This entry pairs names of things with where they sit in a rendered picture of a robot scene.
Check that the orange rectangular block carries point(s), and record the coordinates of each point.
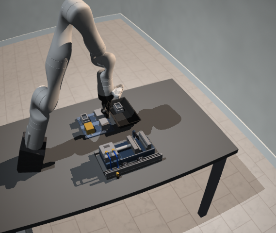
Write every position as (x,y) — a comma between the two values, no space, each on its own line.
(89,128)

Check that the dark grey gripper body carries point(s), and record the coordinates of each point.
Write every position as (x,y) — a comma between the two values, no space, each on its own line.
(105,99)

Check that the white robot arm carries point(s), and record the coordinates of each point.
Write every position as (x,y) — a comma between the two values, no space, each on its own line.
(73,13)

